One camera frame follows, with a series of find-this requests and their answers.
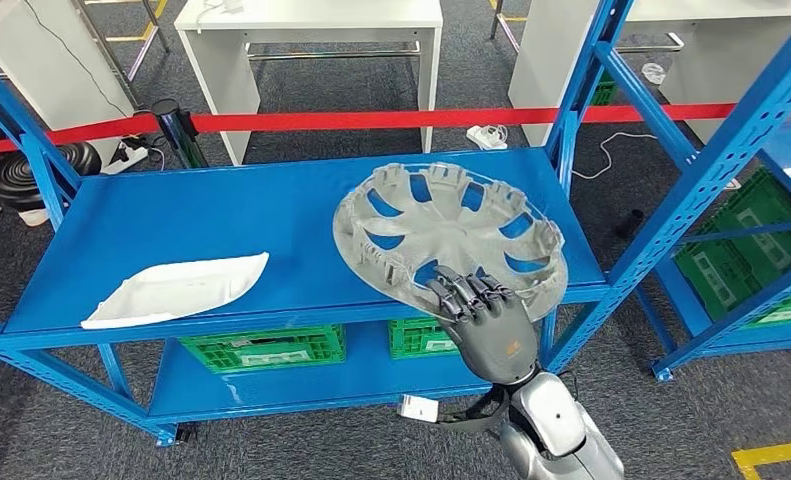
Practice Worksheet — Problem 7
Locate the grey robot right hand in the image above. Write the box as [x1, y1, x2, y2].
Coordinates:
[426, 264, 542, 387]

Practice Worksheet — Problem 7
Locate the grey plastic wheel cover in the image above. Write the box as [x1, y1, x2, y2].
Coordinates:
[332, 162, 570, 324]

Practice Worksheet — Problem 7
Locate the blue steel shelf rack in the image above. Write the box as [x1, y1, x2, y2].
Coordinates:
[633, 119, 791, 384]
[0, 0, 791, 448]

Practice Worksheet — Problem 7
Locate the white plastic tray part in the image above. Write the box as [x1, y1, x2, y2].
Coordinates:
[80, 251, 270, 331]

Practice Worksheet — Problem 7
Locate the small black cylinder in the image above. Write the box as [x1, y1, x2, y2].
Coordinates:
[615, 209, 647, 241]

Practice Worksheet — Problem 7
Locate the white power adapter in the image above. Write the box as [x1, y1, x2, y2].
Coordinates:
[465, 123, 510, 152]

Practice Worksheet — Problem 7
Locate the red barrier tape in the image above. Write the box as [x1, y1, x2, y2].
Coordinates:
[0, 99, 791, 158]

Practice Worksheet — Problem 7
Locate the white table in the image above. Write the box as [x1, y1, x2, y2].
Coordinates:
[173, 0, 444, 167]
[507, 0, 791, 147]

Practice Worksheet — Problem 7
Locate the white power strip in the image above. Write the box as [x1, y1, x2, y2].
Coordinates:
[100, 135, 150, 176]

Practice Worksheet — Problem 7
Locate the black ribbed round base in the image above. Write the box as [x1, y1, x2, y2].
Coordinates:
[0, 141, 103, 212]

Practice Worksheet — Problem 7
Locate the white cabinet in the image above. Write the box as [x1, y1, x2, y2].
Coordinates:
[0, 0, 136, 148]

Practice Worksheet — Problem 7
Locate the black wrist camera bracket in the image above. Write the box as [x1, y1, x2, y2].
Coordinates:
[434, 384, 512, 435]

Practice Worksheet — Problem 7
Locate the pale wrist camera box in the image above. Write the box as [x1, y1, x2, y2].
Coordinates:
[396, 394, 440, 424]

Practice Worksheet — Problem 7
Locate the white cable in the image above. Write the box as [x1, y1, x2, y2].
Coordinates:
[571, 132, 659, 181]

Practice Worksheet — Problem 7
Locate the black stanchion post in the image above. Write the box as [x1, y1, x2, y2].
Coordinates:
[151, 97, 209, 170]

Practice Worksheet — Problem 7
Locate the white charger with cable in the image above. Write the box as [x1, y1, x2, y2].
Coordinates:
[194, 0, 246, 33]

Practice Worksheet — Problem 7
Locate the chrome steel frame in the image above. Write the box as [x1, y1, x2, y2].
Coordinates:
[70, 0, 171, 111]

